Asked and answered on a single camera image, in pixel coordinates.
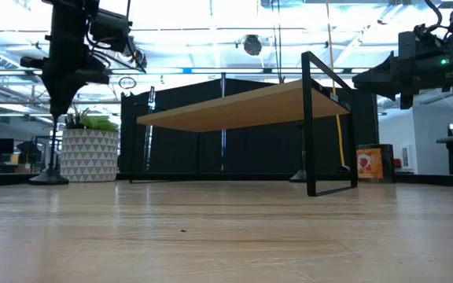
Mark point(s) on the red box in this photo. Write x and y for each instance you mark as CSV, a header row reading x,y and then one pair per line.
x,y
398,163

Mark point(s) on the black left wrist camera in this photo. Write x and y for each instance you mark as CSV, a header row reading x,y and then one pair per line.
x,y
110,27

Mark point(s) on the wooden shelf with black frame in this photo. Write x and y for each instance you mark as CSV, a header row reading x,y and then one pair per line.
x,y
250,106

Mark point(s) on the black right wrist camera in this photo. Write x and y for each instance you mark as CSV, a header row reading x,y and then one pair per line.
x,y
407,43

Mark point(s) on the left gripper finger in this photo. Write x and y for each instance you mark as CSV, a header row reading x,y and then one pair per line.
x,y
58,92
78,91

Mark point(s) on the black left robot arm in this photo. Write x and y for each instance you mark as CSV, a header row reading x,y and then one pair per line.
x,y
73,4

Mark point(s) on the orange glass candle jar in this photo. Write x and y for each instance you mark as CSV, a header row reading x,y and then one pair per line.
x,y
370,165

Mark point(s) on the green plant in patterned pot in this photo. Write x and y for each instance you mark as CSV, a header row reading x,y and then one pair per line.
x,y
89,157

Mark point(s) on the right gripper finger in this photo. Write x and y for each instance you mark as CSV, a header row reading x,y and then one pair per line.
x,y
380,78
385,93

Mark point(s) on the black partition panel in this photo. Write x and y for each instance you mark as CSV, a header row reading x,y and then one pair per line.
x,y
258,153

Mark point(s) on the silver metal pole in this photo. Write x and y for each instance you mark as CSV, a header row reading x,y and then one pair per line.
x,y
223,149
150,102

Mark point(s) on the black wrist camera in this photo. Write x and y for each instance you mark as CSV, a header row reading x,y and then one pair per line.
x,y
110,27
407,43

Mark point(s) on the white framed poster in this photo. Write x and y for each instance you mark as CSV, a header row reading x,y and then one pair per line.
x,y
406,157

